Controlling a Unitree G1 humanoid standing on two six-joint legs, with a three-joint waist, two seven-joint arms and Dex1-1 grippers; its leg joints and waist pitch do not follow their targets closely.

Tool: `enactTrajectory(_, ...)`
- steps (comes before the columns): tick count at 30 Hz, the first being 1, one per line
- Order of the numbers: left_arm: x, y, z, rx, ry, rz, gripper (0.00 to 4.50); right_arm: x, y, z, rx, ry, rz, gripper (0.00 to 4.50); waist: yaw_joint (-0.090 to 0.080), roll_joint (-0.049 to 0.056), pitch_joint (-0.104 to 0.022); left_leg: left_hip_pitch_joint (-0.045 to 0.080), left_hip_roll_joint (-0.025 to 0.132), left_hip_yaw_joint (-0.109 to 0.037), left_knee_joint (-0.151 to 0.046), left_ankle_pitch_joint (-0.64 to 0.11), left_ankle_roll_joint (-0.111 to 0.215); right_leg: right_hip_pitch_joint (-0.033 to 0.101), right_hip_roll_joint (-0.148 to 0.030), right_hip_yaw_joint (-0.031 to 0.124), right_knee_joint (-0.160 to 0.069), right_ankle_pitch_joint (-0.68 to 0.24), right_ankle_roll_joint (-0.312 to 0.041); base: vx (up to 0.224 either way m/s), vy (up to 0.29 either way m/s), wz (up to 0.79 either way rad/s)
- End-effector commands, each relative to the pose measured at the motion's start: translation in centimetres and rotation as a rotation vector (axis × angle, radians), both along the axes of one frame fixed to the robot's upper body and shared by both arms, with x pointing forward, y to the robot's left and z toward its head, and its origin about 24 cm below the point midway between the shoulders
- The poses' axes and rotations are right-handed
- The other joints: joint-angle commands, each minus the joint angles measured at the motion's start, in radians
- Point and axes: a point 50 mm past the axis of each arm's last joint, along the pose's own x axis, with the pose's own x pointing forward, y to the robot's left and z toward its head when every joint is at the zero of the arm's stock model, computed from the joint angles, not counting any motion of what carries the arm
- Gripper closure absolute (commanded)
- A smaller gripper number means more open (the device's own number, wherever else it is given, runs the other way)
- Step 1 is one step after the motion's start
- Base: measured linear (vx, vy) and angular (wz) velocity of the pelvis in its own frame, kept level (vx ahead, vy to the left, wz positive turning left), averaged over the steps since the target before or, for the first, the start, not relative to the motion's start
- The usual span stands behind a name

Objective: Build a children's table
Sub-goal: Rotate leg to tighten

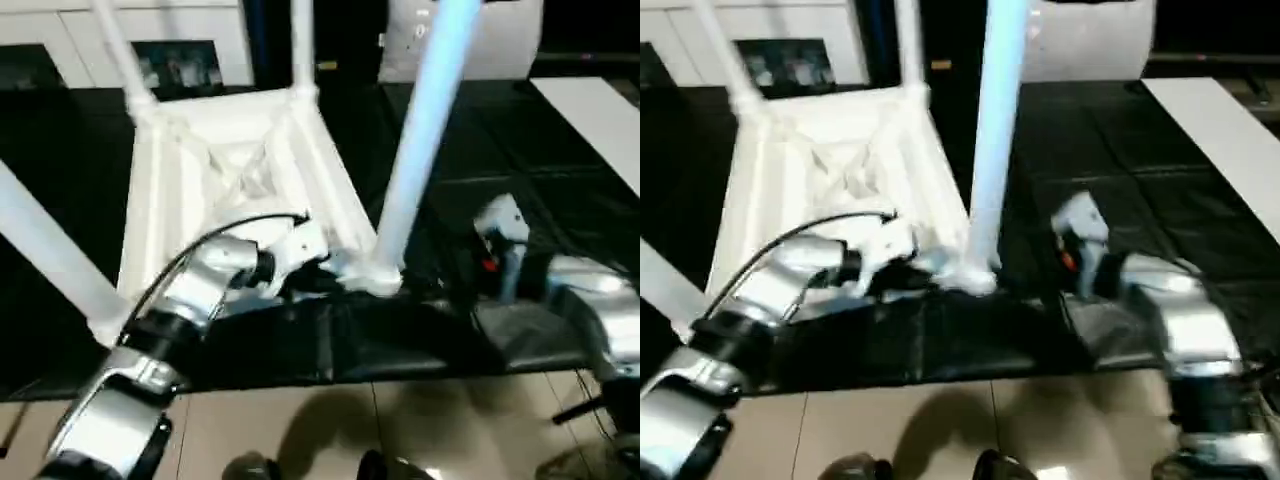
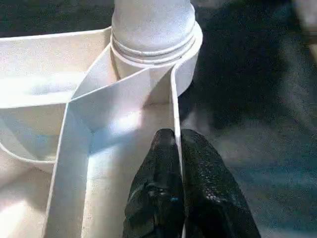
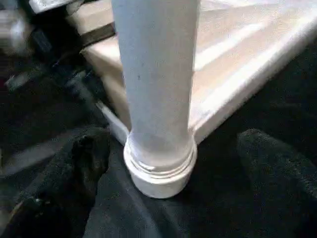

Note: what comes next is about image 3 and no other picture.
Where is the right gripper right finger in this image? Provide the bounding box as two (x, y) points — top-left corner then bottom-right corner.
(236, 128), (317, 238)

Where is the white plastic table leg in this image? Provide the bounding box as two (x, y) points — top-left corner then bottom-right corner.
(110, 0), (199, 175)

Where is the white plastic table top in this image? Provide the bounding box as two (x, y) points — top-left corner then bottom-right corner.
(65, 0), (317, 199)

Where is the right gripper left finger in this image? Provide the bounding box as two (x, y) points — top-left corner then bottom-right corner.
(0, 125), (112, 238)

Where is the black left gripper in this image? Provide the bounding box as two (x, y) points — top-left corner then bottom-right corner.
(4, 4), (117, 127)

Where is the black mat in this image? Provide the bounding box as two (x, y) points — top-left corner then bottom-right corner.
(0, 37), (317, 238)

